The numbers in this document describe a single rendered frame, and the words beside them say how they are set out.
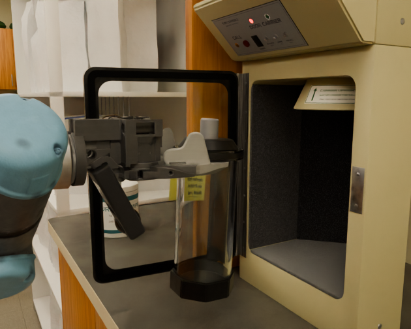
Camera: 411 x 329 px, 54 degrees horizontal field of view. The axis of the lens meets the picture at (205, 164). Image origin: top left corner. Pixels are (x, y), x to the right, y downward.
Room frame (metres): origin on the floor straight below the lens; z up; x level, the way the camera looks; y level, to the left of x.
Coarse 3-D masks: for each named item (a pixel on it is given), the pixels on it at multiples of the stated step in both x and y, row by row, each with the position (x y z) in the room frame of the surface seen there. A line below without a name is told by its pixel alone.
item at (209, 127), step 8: (200, 120) 0.62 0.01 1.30; (208, 120) 0.60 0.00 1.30; (216, 120) 0.61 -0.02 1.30; (200, 128) 0.61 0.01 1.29; (208, 128) 0.60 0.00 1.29; (216, 128) 0.61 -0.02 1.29; (208, 136) 0.60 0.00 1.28; (216, 136) 0.61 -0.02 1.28; (208, 144) 0.58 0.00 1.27; (216, 144) 0.58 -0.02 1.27; (224, 144) 0.58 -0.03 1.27; (232, 144) 0.60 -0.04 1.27
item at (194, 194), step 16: (224, 160) 0.57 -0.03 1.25; (208, 176) 0.57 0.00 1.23; (224, 176) 0.58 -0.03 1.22; (192, 192) 0.57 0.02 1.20; (208, 192) 0.57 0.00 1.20; (224, 192) 0.58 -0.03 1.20; (176, 208) 0.60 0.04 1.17; (192, 208) 0.57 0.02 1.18; (208, 208) 0.57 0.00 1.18; (224, 208) 0.58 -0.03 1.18; (176, 224) 0.60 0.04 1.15; (192, 224) 0.57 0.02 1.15; (208, 224) 0.57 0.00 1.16; (224, 224) 0.58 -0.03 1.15; (176, 240) 0.60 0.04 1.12; (192, 240) 0.57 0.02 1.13; (208, 240) 0.57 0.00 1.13; (224, 240) 0.58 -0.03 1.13; (176, 256) 0.59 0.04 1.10; (192, 256) 0.57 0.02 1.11; (208, 256) 0.57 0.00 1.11; (224, 256) 0.58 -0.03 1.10; (176, 272) 0.59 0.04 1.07; (192, 272) 0.57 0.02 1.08; (208, 272) 0.57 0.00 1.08; (224, 272) 0.58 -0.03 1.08
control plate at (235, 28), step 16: (224, 16) 0.75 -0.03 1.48; (240, 16) 0.71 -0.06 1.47; (256, 16) 0.68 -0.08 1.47; (272, 16) 0.66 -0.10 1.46; (288, 16) 0.63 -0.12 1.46; (224, 32) 0.78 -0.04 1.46; (240, 32) 0.75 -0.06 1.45; (256, 32) 0.72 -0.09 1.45; (272, 32) 0.69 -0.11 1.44; (288, 32) 0.66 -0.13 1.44; (240, 48) 0.79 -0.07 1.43; (256, 48) 0.75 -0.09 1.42; (272, 48) 0.72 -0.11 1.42
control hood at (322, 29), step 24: (216, 0) 0.73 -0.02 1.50; (240, 0) 0.68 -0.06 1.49; (264, 0) 0.64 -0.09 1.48; (288, 0) 0.61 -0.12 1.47; (312, 0) 0.58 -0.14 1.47; (336, 0) 0.55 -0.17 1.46; (360, 0) 0.57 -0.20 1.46; (312, 24) 0.61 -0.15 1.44; (336, 24) 0.58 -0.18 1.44; (360, 24) 0.57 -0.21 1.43; (288, 48) 0.69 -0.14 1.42; (312, 48) 0.65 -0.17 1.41; (336, 48) 0.64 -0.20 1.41
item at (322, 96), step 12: (312, 84) 0.73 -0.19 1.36; (324, 84) 0.70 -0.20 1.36; (336, 84) 0.69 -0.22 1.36; (348, 84) 0.69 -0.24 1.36; (300, 96) 0.75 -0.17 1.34; (312, 96) 0.71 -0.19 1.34; (324, 96) 0.69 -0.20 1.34; (336, 96) 0.68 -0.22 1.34; (348, 96) 0.68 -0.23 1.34; (300, 108) 0.73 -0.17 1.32; (312, 108) 0.70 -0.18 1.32; (324, 108) 0.68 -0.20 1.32; (336, 108) 0.67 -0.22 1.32; (348, 108) 0.67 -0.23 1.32
